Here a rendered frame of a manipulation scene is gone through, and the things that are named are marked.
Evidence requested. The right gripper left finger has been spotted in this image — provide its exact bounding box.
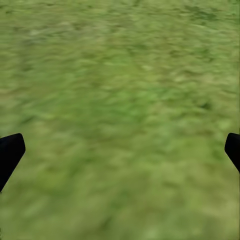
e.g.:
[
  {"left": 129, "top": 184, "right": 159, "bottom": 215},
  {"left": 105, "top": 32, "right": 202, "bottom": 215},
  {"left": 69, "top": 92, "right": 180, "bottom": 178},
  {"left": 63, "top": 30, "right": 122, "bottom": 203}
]
[{"left": 0, "top": 133, "right": 26, "bottom": 192}]

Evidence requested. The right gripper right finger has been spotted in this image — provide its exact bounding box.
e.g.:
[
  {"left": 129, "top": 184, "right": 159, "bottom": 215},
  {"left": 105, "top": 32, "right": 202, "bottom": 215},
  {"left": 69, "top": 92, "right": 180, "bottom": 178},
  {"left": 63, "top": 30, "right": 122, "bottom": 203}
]
[{"left": 224, "top": 132, "right": 240, "bottom": 172}]

